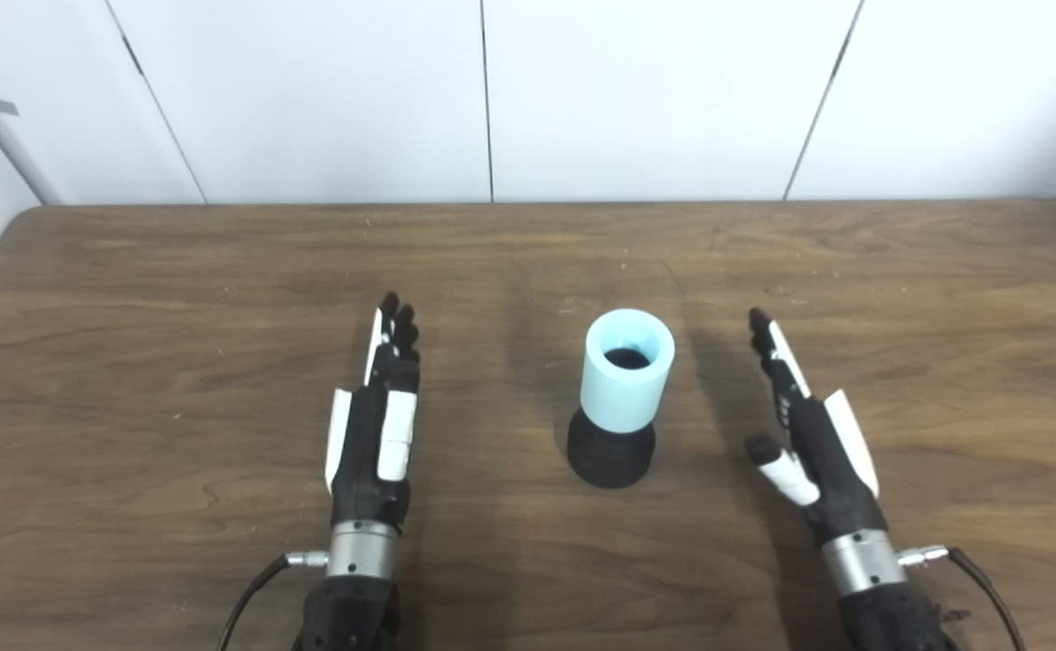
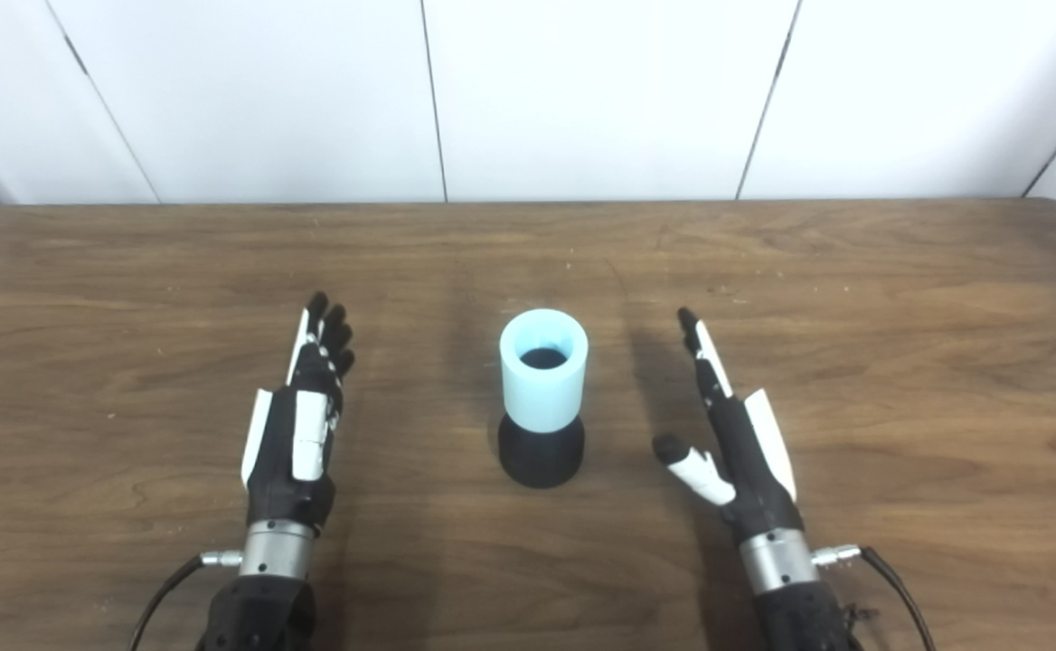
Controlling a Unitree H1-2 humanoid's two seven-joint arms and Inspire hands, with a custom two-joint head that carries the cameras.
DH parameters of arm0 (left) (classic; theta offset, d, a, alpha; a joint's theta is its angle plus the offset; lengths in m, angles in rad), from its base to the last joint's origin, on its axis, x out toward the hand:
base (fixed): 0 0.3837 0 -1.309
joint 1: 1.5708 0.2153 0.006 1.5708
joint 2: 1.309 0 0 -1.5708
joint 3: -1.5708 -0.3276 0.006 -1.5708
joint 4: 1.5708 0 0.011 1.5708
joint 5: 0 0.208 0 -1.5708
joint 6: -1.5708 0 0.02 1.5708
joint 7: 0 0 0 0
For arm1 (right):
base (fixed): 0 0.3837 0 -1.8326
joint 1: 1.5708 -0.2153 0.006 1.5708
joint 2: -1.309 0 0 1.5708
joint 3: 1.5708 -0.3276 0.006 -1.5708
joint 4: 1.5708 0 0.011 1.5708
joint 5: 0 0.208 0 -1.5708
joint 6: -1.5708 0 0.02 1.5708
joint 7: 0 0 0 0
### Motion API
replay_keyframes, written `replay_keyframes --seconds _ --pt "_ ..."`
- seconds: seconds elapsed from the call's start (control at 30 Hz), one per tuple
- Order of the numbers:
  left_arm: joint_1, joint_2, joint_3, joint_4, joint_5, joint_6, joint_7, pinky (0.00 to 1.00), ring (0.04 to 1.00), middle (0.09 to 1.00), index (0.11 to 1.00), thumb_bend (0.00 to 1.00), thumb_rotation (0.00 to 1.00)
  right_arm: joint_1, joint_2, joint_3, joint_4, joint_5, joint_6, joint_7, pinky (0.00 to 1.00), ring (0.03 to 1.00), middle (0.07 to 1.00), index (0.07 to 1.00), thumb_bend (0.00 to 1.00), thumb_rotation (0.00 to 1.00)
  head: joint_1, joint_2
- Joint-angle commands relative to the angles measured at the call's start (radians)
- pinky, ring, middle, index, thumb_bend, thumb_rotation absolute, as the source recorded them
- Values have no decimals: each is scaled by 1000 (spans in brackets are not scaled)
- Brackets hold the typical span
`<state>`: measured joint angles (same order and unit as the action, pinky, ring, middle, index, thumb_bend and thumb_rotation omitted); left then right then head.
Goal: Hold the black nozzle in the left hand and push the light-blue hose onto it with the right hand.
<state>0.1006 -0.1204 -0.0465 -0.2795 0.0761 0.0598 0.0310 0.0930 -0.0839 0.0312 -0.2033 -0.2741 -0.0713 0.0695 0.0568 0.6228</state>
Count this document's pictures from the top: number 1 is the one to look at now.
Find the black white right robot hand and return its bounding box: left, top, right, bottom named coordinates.
left=744, top=307, right=891, bottom=548

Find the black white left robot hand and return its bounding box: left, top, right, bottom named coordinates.
left=325, top=290, right=421, bottom=533

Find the black funnel-shaped nozzle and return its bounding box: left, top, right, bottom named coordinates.
left=567, top=347, right=657, bottom=490

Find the light-blue short hose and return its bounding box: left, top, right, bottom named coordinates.
left=580, top=308, right=676, bottom=435

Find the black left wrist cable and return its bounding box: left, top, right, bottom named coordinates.
left=218, top=550, right=330, bottom=651

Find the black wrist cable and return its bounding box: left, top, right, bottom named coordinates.
left=218, top=550, right=330, bottom=651
left=897, top=544, right=1026, bottom=651

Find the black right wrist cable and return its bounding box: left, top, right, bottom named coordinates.
left=897, top=544, right=1026, bottom=651

